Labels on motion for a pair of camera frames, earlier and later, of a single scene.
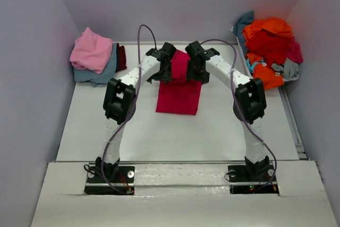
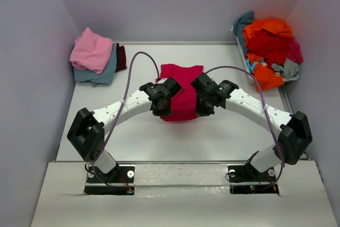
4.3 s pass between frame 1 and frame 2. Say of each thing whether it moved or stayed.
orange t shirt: stayed
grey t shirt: stayed
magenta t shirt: moved
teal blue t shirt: stayed
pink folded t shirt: stayed
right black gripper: moved
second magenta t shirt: stayed
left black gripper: moved
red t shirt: stayed
